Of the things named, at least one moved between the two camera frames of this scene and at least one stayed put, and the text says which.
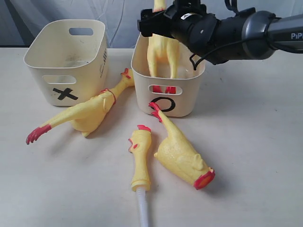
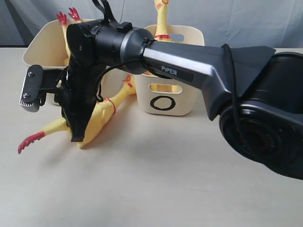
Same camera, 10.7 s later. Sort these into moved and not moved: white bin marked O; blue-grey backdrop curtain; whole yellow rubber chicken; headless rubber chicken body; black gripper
Moved: whole yellow rubber chicken; black gripper; headless rubber chicken body
Not moved: white bin marked O; blue-grey backdrop curtain
